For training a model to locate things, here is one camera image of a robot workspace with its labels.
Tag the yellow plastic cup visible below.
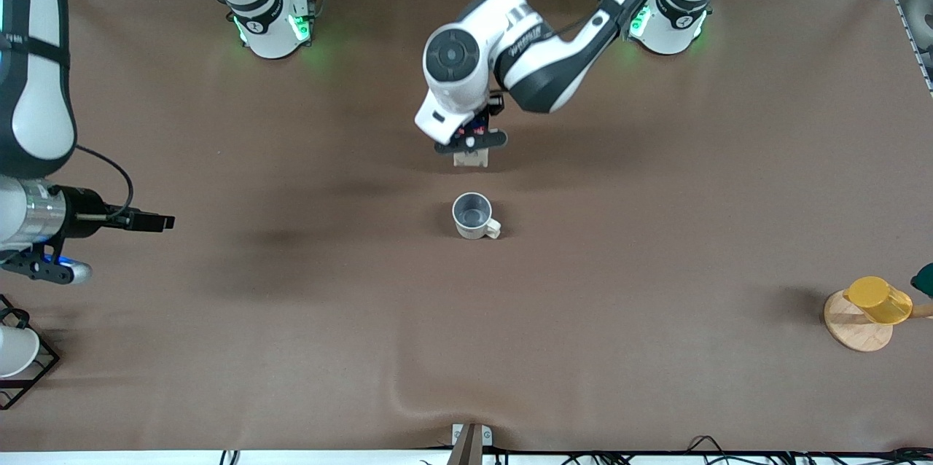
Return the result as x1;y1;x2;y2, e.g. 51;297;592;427
843;276;913;325

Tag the round wooden cup stand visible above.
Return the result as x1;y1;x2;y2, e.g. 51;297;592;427
824;290;933;353

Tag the black wire rack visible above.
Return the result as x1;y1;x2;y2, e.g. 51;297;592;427
0;294;60;411

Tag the grey metal table bracket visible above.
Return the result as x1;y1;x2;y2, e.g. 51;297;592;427
446;423;493;465

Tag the white mug with black lettering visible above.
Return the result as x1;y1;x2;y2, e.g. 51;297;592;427
451;192;502;241

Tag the white cup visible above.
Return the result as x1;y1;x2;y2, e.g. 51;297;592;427
0;324;41;379

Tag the brown table cloth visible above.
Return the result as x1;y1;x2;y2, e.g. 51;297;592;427
0;0;933;453

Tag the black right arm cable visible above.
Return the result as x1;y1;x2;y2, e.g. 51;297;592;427
75;146;135;222

